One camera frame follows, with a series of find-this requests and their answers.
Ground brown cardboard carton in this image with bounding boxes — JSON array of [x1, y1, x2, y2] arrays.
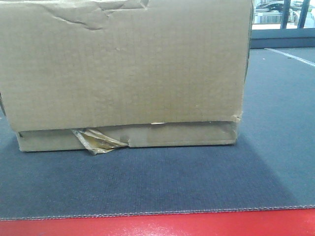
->
[[0, 0, 253, 154]]

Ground dark grey conveyor belt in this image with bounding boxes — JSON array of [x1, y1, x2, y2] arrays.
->
[[0, 48, 315, 220]]

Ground dark window railing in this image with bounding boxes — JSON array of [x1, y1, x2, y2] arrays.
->
[[253, 0, 315, 30]]

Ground red conveyor frame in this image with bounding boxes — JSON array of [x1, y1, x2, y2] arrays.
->
[[0, 209, 315, 236]]

